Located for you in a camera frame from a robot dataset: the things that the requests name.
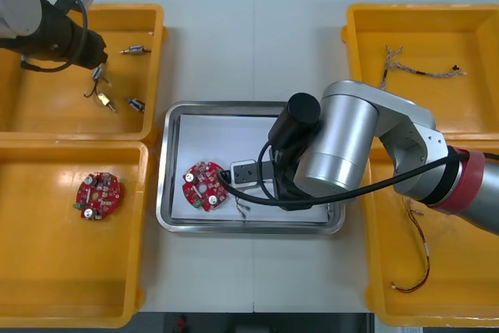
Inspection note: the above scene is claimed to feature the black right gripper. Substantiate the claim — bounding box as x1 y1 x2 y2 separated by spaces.
271 144 333 213

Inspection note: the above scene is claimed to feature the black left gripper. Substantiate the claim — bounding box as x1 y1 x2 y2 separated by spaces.
69 24 109 71

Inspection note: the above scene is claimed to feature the small metal solenoid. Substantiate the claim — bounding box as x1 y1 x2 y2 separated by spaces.
83 66 115 99
119 44 152 57

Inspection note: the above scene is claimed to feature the blue-label metal solenoid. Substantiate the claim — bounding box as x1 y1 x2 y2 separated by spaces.
124 95 147 114

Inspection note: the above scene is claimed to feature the round red circuit board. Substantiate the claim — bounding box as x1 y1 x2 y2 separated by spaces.
182 160 229 212
75 172 122 221

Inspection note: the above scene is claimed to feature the yellow-orange plastic bin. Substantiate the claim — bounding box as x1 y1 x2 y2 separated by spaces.
341 2 499 143
0 3 169 145
0 140 157 329
360 133 499 328

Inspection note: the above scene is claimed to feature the steel tray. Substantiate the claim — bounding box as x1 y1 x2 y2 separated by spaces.
155 101 346 236

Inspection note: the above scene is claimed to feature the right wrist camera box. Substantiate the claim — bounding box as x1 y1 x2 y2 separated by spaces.
229 158 259 186

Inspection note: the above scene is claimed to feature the thin grey wire harness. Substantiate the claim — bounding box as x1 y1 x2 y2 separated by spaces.
232 194 253 220

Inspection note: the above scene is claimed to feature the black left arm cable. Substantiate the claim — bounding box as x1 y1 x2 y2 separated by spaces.
19 0 90 73

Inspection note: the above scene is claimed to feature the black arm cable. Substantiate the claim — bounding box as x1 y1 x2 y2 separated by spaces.
19 0 90 73
215 141 475 207

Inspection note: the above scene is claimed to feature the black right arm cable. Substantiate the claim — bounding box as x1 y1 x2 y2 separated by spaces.
215 141 475 207

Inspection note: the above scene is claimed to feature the thin red-yellow wire harness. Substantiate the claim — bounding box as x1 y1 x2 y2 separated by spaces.
391 197 432 293

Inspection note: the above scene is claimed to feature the twisted white-brown wire harness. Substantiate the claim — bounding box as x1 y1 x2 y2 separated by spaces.
380 44 468 90

